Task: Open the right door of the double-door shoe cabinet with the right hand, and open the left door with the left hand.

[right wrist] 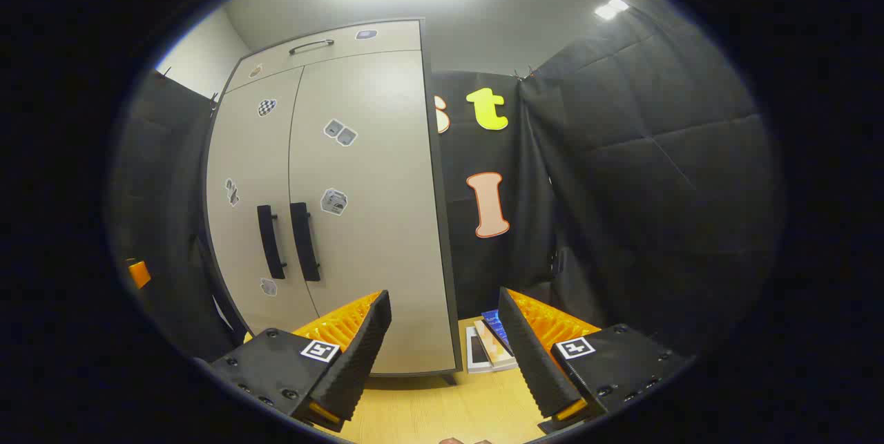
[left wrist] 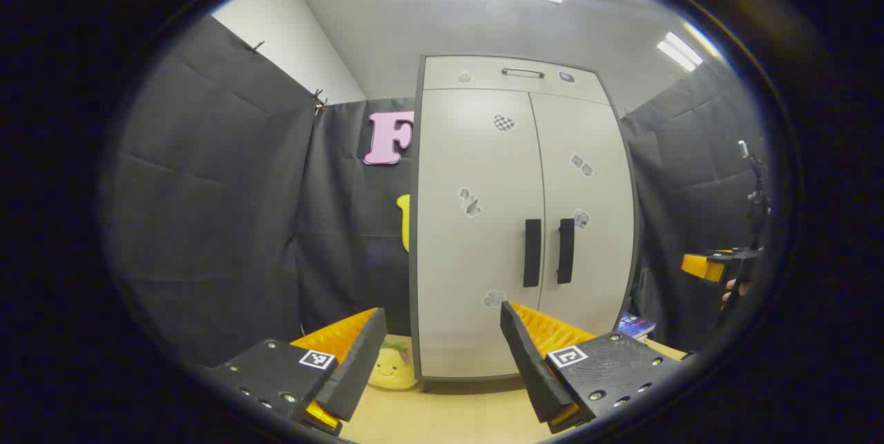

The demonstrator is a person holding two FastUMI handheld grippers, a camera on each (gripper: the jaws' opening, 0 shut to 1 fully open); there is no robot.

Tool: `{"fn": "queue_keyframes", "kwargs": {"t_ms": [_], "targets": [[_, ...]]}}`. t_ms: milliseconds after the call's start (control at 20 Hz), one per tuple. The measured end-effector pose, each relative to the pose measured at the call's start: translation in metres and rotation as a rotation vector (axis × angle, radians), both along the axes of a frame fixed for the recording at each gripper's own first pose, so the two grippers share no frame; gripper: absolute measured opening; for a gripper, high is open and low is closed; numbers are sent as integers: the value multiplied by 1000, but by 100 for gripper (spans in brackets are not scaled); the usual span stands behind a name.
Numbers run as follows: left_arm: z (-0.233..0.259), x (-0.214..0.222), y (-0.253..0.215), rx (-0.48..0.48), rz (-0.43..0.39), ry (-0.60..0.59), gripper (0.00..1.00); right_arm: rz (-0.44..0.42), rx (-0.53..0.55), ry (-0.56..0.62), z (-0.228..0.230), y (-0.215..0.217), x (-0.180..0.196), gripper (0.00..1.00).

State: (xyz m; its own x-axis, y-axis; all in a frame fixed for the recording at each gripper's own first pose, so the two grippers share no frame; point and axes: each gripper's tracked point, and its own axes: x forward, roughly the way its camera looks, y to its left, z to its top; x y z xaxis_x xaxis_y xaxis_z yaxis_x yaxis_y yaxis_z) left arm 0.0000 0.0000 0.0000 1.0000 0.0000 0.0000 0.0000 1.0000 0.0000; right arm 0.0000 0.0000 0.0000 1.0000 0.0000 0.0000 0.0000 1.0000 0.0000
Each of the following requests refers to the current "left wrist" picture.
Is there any black door handle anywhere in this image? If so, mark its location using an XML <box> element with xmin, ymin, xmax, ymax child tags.
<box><xmin>557</xmin><ymin>218</ymin><xmax>575</xmax><ymax>284</ymax></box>
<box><xmin>523</xmin><ymin>219</ymin><xmax>542</xmax><ymax>288</ymax></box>

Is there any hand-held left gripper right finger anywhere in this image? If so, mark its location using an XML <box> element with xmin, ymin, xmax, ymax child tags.
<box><xmin>500</xmin><ymin>300</ymin><xmax>688</xmax><ymax>434</ymax></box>

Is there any blue book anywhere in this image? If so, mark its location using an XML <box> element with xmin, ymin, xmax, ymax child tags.
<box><xmin>616</xmin><ymin>311</ymin><xmax>657</xmax><ymax>341</ymax></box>

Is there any grey cabinet drawer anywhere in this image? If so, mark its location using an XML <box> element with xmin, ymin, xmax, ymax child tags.
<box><xmin>423</xmin><ymin>56</ymin><xmax>612</xmax><ymax>105</ymax></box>

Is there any grey double-door shoe cabinet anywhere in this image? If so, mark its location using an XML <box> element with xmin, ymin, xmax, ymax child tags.
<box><xmin>409</xmin><ymin>54</ymin><xmax>640</xmax><ymax>384</ymax></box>

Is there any black backdrop cloth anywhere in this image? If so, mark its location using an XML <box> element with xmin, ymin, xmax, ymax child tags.
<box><xmin>104</xmin><ymin>16</ymin><xmax>769</xmax><ymax>369</ymax></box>

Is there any small ceiling light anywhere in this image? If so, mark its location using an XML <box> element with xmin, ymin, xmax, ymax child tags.
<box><xmin>656</xmin><ymin>31</ymin><xmax>704</xmax><ymax>73</ymax></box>

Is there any yellow plush toy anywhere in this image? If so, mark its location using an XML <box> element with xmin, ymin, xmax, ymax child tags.
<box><xmin>367</xmin><ymin>335</ymin><xmax>419</xmax><ymax>391</ymax></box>

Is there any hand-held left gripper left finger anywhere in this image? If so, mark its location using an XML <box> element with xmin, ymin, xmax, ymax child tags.
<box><xmin>207</xmin><ymin>307</ymin><xmax>389</xmax><ymax>436</ymax></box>

